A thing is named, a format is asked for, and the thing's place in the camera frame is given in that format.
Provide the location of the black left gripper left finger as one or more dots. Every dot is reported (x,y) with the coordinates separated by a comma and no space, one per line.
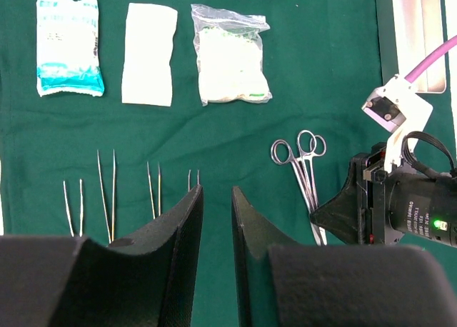
(146,278)

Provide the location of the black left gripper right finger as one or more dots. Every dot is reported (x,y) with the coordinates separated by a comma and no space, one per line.
(280,282)

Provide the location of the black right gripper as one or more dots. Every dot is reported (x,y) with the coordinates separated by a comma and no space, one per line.
(376,207)

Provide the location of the long steel tweezers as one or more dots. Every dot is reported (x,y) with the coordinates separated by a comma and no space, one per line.
(110,216)

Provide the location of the steel surgical scissors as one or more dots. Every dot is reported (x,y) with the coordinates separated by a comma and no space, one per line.
(318,233)

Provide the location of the curved tip steel tweezers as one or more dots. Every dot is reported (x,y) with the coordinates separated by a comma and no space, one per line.
(155,192)

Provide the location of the dark green surgical cloth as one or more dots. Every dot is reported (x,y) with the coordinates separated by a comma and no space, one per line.
(321,60)

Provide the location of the green white gauze bag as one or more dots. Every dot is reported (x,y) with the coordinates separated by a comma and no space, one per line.
(229,55)

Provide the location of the metal surgical kit tray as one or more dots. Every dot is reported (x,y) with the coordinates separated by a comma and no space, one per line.
(408,31)

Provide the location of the white sachet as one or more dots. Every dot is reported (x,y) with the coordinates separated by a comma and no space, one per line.
(149,44)

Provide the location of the white gauze packet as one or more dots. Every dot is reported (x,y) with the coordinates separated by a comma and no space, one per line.
(67,47)

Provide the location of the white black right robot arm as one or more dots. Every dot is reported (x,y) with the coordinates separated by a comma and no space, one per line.
(443,211)

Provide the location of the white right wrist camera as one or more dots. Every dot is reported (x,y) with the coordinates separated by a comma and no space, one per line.
(400,110)

